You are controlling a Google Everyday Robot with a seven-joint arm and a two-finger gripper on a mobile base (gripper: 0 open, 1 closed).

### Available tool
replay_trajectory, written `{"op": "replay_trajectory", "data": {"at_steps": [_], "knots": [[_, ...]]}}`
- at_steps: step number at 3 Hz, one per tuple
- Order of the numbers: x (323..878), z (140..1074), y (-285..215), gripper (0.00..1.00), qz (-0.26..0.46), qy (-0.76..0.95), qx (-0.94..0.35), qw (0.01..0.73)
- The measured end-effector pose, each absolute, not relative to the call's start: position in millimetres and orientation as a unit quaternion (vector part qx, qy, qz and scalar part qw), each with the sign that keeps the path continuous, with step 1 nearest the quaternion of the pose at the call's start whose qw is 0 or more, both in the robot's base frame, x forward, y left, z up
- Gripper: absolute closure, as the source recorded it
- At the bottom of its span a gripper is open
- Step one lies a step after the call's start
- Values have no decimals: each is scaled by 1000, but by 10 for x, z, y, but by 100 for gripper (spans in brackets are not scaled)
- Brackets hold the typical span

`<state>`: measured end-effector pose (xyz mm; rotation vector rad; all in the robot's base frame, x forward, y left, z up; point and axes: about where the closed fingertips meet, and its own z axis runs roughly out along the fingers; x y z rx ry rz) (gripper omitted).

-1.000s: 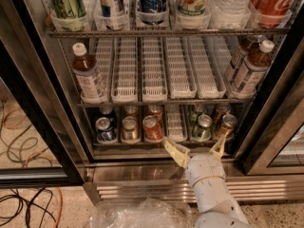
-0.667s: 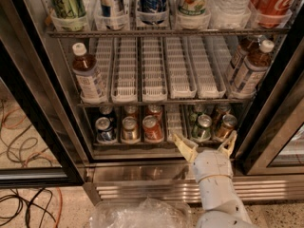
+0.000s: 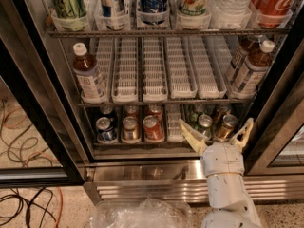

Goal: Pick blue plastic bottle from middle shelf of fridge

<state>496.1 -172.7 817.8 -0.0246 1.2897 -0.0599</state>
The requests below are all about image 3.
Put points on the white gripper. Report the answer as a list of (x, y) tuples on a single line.
[(222, 160)]

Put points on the tea bottle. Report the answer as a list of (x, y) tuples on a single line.
[(246, 45), (88, 74), (253, 69)]

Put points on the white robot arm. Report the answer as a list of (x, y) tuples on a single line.
[(232, 205)]

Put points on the white bottom shelf tray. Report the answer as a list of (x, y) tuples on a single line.
[(173, 114)]

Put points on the right fridge door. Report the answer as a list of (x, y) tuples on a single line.
[(278, 139)]

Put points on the steel fridge base grille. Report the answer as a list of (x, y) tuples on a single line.
[(178, 180)]

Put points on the red coca-cola bottle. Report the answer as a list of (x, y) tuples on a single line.
[(270, 14)]

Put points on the dark blue can top shelf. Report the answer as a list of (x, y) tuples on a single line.
[(153, 12)]

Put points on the silver blue can top shelf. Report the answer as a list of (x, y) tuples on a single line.
[(113, 13)]

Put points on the left glass fridge door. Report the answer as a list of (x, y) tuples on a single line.
[(34, 143)]

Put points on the green can top shelf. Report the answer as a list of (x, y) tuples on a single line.
[(70, 14)]

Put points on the bronze soda can front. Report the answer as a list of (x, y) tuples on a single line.
[(226, 128)]

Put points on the bronze soda can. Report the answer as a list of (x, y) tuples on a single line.
[(226, 128), (219, 111)]

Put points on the green soda can front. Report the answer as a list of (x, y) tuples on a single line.
[(203, 126)]

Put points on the green soda can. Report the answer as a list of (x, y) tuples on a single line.
[(203, 126), (195, 111)]

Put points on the bronze soda can rear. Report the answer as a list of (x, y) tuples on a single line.
[(219, 111)]

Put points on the green soda can rear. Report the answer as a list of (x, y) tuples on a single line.
[(195, 111)]

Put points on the red soda can front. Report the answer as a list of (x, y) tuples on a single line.
[(152, 129)]

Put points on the red soda can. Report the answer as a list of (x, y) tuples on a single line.
[(155, 110), (152, 129)]

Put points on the red soda can rear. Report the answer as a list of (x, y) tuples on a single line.
[(155, 110)]

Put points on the gold soda can front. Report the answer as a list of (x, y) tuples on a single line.
[(130, 128)]

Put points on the gold soda can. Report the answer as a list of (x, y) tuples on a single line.
[(130, 128), (132, 111)]

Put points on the gold soda can rear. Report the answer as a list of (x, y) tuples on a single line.
[(132, 111)]

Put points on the clear plastic bin with bag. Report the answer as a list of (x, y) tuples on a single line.
[(148, 213)]

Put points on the blue soda can front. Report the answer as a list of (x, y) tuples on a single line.
[(105, 130)]

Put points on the blue soda can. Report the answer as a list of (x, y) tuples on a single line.
[(109, 112), (105, 130)]

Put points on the blue soda can rear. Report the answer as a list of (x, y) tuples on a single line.
[(109, 112)]

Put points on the middle wire shelf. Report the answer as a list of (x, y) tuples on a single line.
[(173, 102)]

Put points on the wire shelf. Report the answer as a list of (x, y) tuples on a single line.
[(167, 33), (173, 102)]

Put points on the top wire shelf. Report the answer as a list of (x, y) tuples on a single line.
[(167, 33)]

